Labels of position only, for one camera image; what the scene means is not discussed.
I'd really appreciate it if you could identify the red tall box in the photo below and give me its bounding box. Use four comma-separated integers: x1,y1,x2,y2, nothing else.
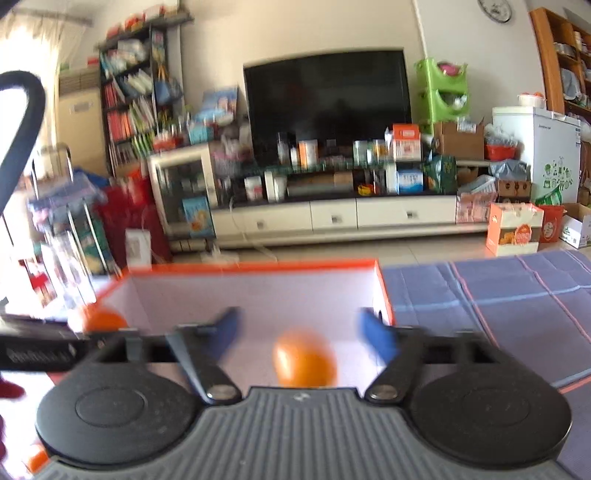
94,177,172,269

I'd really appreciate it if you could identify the white green cardboard box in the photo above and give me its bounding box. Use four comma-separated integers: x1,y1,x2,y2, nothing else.
560,203,591,249

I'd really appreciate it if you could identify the glass-door white cabinet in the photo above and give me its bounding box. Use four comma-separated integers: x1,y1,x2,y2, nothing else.
148,142,217,253

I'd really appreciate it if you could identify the red small gift bag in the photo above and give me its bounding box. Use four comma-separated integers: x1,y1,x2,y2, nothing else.
539,205,565,243

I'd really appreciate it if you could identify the blue plaid bed sheet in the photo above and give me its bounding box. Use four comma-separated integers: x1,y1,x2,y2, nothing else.
384,250,590,479

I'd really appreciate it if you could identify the black curved cable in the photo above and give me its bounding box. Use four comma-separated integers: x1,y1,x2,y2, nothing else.
0,69,47,218

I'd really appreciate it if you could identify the white power strip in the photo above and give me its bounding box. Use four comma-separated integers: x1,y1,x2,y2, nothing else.
200,247,240,265

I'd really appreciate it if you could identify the brown cardboard box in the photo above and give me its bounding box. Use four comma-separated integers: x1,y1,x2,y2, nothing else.
434,121,485,160

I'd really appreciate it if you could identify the green stacked plastic rack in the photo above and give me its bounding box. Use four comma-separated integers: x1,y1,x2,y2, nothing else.
415,58,470,134

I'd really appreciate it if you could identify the orange-rimmed white cardboard box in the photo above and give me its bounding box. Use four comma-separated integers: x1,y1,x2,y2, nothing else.
82,259,394,391

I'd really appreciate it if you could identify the wooden shelf unit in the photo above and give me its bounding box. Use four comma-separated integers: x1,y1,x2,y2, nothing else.
529,7,591,126

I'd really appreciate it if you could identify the beige floor air conditioner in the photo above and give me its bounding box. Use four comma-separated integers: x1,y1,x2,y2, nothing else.
56,65,109,177

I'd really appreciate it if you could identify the orange gift bag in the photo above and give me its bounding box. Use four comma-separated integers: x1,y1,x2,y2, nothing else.
486,203,544,257

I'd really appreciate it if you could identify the black flat-screen television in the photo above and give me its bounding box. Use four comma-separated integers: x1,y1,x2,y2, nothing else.
243,49,412,166

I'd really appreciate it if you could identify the round wall clock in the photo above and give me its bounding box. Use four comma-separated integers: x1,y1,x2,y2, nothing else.
478,0,513,24

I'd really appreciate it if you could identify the black bookshelf with books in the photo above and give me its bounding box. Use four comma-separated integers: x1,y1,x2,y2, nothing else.
96,6,193,177

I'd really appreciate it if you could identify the white chest freezer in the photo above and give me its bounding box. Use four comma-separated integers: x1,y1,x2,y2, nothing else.
492,106,581,203

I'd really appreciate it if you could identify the orange fruit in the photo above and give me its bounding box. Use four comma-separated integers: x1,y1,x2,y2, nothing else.
83,309,128,333
273,330,338,388

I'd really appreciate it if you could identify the wire cart with clothes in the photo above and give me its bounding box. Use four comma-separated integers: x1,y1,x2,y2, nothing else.
27,144,116,308

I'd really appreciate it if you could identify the white TV stand with drawers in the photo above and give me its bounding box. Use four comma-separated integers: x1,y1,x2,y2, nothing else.
211,168,487,248

